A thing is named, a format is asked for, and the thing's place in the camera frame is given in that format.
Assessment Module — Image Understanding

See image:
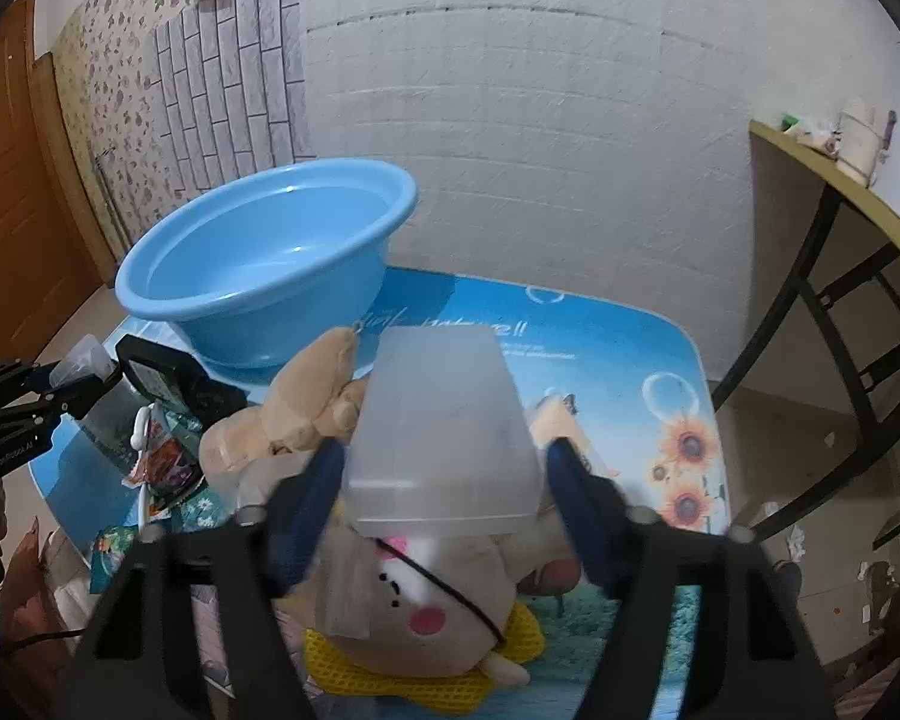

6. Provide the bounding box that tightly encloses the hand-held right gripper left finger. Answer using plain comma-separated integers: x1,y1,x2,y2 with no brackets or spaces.
64,439,346,720

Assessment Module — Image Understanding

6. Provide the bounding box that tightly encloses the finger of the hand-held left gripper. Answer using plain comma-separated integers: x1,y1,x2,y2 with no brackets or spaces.
0,362,68,403
0,373,121,432

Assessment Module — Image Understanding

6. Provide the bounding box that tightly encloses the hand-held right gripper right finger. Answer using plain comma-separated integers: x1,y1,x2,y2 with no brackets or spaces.
547,435,848,720

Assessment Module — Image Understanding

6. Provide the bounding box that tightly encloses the clear plastic bag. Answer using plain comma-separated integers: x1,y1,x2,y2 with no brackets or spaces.
51,336,151,470

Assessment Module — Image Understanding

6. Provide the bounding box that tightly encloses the teal snack packet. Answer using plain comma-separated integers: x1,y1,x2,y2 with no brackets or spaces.
171,476,235,535

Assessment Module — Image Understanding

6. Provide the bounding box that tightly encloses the black bottle green label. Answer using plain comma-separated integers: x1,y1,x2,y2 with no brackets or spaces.
115,334,248,432

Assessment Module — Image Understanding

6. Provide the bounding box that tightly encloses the red snack packet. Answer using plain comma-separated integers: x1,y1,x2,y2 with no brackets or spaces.
124,420,205,520

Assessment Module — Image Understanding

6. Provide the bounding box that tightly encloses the translucent plastic toothpick box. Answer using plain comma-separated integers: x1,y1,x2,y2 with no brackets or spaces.
343,325,548,535

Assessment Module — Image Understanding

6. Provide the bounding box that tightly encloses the beige plush toy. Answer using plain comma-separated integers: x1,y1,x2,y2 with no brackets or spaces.
199,326,571,687

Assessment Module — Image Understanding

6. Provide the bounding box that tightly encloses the yellow mesh bag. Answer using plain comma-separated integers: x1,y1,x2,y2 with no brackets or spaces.
302,600,547,715

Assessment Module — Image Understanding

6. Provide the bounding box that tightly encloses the blue plastic basin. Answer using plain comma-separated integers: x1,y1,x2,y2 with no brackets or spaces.
115,160,419,370

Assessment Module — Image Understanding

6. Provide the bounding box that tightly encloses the green snack packet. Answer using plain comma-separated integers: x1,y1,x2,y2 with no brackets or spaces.
88,525,140,595

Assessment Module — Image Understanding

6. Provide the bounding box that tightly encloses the orange wooden door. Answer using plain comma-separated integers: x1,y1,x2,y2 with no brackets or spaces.
0,0,115,347

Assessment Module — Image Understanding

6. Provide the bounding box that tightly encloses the thin metal pole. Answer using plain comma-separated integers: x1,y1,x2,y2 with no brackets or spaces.
92,148,133,260

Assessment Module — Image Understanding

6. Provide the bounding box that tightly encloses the white roll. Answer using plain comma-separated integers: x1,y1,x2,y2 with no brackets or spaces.
836,96,898,190

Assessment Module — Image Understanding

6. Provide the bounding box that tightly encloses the black cable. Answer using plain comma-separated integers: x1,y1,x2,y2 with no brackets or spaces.
0,624,85,652

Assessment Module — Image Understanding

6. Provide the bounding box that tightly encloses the desk with black frame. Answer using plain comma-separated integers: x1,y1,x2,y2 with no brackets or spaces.
711,118,900,550

